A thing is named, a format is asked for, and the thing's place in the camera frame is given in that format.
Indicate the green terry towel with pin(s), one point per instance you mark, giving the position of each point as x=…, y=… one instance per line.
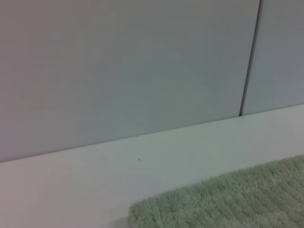
x=225, y=202

